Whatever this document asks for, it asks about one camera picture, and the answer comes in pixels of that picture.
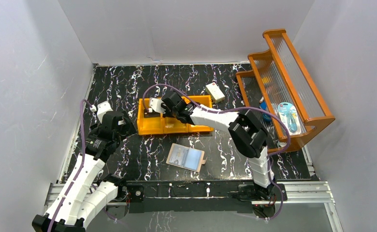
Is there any beige leather card holder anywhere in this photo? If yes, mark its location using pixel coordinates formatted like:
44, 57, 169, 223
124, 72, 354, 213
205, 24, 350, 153
166, 143, 207, 172

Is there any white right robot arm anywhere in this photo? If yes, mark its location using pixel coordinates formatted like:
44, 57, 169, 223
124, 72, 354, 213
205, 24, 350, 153
149, 91, 274, 189

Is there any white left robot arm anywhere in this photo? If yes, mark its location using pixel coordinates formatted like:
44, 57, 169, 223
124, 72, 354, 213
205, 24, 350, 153
32, 110, 136, 232

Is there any yellow bin middle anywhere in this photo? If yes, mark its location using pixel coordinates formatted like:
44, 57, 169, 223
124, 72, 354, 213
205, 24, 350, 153
162, 96, 189, 134

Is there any yellow bin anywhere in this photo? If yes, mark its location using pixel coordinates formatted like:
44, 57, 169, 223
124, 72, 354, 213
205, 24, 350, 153
188, 95, 214, 132
162, 96, 189, 134
136, 99, 164, 135

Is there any yellow bin left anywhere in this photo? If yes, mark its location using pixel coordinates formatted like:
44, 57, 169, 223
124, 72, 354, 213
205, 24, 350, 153
136, 99, 164, 135

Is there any yellow bin right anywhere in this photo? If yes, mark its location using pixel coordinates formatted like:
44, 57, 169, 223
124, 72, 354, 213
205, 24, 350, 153
188, 95, 214, 132

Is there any small white box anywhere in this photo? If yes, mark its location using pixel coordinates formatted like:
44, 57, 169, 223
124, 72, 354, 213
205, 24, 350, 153
205, 82, 225, 103

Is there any blue item on shelf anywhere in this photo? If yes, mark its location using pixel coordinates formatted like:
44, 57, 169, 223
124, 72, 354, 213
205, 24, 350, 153
258, 96, 272, 124

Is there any orange wooden display shelf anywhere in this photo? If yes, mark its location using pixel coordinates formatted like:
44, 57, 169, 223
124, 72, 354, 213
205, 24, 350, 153
236, 29, 335, 152

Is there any blue packaged item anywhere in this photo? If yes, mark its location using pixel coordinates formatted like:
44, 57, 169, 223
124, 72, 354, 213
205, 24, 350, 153
277, 102, 302, 135

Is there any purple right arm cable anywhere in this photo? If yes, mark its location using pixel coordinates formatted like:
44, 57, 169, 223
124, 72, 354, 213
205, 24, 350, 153
142, 84, 292, 221

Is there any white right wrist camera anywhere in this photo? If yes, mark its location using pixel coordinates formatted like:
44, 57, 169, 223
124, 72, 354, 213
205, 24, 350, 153
148, 98, 166, 114

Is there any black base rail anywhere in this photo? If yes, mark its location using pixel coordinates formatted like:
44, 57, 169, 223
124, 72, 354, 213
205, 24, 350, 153
126, 180, 288, 216

